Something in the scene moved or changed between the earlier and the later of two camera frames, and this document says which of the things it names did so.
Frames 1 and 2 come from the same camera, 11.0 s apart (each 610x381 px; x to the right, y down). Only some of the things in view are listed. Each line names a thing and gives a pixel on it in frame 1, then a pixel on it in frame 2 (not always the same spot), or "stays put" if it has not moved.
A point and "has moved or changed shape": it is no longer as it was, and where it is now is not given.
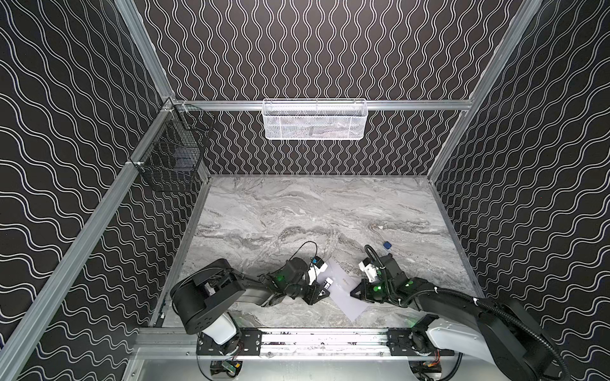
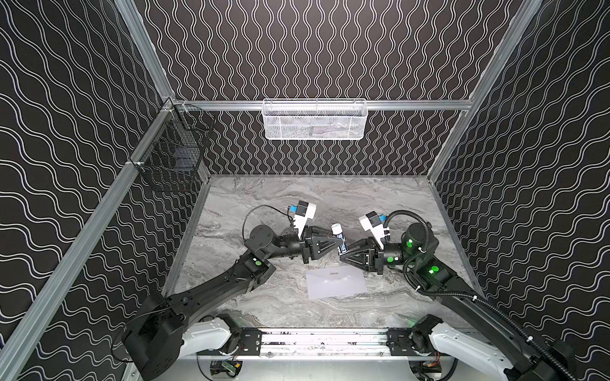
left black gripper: (314, 287) to (306, 245)
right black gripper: (364, 288) to (372, 257)
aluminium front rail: (294, 343) stays put
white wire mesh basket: (314, 119) stays put
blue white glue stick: (327, 282) to (337, 229)
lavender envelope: (341, 290) has moved or changed shape
